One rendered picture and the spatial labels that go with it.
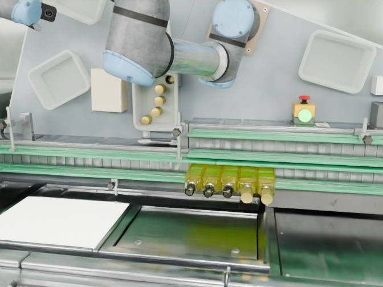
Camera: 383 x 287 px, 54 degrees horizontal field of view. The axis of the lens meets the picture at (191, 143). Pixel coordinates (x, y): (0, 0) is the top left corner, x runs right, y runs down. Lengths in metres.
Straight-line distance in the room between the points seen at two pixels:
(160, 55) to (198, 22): 0.65
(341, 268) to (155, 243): 0.52
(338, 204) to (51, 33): 1.28
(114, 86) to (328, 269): 0.96
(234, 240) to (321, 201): 0.43
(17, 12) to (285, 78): 0.91
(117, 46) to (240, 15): 0.46
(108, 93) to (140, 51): 0.71
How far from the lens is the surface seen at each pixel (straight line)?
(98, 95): 1.50
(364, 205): 1.48
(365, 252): 1.26
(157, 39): 0.80
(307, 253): 1.20
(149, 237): 1.16
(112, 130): 1.59
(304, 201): 1.44
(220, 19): 1.13
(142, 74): 0.80
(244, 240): 1.15
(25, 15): 1.07
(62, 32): 1.63
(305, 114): 1.37
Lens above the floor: 2.19
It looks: 73 degrees down
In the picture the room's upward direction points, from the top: 147 degrees counter-clockwise
